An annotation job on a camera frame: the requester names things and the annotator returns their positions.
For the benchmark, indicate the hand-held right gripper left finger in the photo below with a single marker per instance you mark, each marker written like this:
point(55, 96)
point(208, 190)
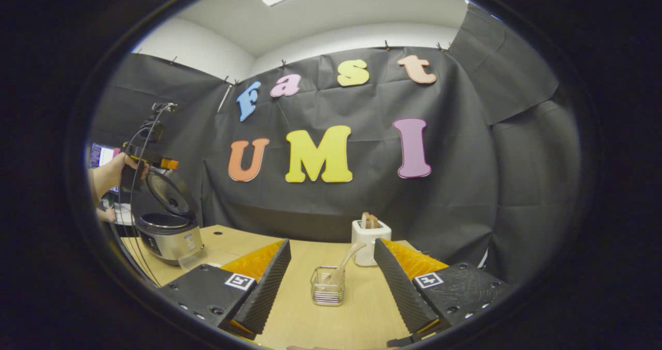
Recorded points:
point(264, 293)

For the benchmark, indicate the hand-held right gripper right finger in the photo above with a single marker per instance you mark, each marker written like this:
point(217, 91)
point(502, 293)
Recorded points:
point(401, 293)

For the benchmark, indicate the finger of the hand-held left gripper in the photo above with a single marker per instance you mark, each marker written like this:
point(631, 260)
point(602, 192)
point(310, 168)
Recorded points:
point(169, 163)

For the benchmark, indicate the wooden spoon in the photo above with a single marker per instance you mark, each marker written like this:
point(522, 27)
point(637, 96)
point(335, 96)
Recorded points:
point(344, 264)

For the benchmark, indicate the black silver rice cooker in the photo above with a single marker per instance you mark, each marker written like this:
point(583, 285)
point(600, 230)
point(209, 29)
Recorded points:
point(170, 241)

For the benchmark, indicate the computer monitor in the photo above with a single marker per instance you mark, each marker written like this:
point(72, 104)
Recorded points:
point(103, 156)

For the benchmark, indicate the white toaster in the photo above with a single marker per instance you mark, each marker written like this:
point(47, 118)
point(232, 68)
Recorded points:
point(370, 241)

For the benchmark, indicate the white side table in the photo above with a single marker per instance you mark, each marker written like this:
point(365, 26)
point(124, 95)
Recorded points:
point(124, 214)

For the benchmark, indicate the clear glass tray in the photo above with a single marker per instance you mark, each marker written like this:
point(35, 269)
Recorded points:
point(199, 261)

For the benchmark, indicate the toasted bread slice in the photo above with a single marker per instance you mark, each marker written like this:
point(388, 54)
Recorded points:
point(369, 221)

